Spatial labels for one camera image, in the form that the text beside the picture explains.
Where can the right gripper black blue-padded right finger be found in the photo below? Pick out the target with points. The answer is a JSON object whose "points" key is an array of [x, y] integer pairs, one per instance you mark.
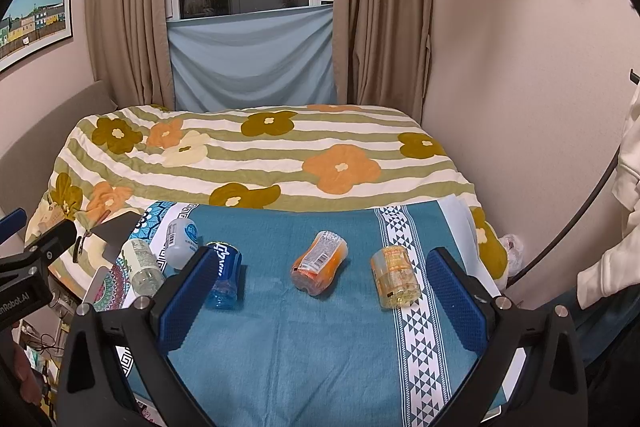
{"points": [[528, 371]]}

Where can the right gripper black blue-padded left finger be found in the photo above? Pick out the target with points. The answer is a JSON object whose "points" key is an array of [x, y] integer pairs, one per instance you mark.
{"points": [[94, 390]]}

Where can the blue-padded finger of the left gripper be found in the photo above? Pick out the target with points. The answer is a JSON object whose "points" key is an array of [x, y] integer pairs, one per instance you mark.
{"points": [[12, 223]]}

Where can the white green-label plastic cup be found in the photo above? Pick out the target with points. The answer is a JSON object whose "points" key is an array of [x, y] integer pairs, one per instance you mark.
{"points": [[145, 275]]}

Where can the blue label plastic cup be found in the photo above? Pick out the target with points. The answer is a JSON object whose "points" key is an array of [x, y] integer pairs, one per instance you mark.
{"points": [[224, 293]]}

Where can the orange label plastic cup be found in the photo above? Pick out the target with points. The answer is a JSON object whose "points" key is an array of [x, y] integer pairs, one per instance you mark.
{"points": [[315, 269]]}

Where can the yellow label plastic cup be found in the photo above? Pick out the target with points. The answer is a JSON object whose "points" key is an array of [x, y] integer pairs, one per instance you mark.
{"points": [[394, 278]]}

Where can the grey bed headboard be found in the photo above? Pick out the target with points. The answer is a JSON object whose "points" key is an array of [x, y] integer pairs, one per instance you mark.
{"points": [[27, 166]]}

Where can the small white plastic bottle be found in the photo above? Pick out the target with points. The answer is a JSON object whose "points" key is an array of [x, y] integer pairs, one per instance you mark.
{"points": [[181, 242]]}

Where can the floral striped quilt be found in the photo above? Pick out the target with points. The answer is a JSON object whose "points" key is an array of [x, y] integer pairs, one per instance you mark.
{"points": [[292, 158]]}

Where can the teal patterned table cloth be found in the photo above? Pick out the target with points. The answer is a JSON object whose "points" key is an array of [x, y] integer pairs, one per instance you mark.
{"points": [[283, 358]]}

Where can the framed houses picture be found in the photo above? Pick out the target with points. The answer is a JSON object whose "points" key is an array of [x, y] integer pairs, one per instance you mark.
{"points": [[29, 26]]}

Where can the left beige curtain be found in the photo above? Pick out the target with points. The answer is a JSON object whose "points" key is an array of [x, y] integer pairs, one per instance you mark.
{"points": [[129, 52]]}

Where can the beige curtain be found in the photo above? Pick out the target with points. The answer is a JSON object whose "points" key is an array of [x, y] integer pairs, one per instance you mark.
{"points": [[129, 52], [382, 52]]}

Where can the light blue hanging cloth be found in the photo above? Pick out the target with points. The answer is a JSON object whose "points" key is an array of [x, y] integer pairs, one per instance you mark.
{"points": [[268, 58]]}

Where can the right beige curtain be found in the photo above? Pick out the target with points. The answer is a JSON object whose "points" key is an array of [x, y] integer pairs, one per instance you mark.
{"points": [[382, 52]]}

